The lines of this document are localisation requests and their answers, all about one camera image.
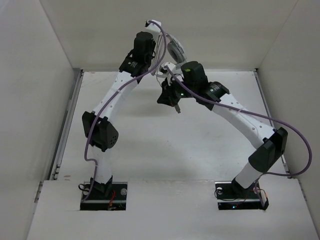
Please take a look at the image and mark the grey headphone cable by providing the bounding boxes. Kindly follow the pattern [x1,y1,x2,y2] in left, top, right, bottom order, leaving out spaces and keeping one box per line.
[152,33,182,115]

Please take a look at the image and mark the white grey headphones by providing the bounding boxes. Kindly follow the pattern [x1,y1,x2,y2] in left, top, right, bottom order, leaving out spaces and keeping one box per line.
[151,33,187,79]

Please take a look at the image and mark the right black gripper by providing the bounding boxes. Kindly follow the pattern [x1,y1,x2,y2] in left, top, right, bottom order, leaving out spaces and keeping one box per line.
[157,75,197,107]

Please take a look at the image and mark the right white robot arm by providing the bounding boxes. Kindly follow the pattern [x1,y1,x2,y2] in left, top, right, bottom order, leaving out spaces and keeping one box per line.
[157,61,288,197]

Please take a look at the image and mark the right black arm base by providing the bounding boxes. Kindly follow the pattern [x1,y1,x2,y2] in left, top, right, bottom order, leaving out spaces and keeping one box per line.
[214,181,270,211]

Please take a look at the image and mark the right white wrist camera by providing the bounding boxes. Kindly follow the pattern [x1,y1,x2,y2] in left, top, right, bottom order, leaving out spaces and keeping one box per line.
[159,62,178,75]

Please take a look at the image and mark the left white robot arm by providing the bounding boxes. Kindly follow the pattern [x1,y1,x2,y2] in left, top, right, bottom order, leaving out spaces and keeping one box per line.
[79,30,165,200]

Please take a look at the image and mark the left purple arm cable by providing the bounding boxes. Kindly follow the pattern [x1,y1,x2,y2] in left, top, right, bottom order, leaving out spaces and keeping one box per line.
[83,20,168,203]

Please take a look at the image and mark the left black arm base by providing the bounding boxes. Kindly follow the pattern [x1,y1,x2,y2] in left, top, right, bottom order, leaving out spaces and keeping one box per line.
[78,182,128,211]

